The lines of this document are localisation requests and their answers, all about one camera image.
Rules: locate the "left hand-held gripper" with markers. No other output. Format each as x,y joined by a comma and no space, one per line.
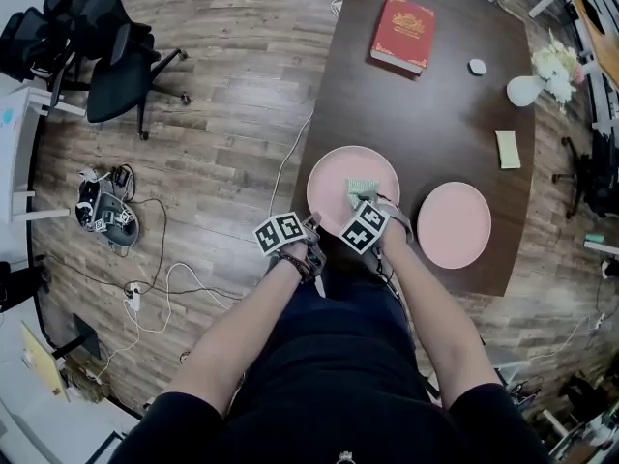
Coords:
280,232

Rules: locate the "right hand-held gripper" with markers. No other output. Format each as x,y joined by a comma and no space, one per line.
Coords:
365,227

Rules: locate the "red hardcover book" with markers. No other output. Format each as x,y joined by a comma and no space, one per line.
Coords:
403,32

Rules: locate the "black laptop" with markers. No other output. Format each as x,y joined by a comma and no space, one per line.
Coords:
592,12

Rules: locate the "person's black clothing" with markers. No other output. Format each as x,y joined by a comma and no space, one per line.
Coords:
338,385

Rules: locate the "white power strip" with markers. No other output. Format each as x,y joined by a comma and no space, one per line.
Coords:
133,302

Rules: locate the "grey domed backpack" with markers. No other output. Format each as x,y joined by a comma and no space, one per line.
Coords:
116,225

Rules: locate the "wooden desk white legs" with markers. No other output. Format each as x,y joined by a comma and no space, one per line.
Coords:
604,51

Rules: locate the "white ceramic vase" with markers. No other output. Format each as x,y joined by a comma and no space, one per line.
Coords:
522,91

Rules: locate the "person's left forearm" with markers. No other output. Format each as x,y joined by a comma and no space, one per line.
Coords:
232,346

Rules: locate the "white vase with flowers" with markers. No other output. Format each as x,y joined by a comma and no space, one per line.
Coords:
556,73

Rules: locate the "small metal buckle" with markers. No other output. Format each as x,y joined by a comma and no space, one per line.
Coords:
345,457

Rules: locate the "pink plate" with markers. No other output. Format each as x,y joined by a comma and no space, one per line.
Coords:
329,186
454,225

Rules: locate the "yellow board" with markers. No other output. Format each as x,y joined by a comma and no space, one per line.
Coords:
43,360

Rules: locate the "person's right forearm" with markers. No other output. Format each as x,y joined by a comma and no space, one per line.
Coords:
445,331

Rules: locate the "green patterned sponge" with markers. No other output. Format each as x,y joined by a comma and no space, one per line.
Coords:
360,186

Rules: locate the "yellow green sponge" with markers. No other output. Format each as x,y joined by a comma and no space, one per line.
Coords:
508,149

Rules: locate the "small white oval case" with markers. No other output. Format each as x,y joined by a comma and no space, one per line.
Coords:
477,67

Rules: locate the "black office chair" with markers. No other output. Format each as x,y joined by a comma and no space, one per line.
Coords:
595,182
21,46
116,85

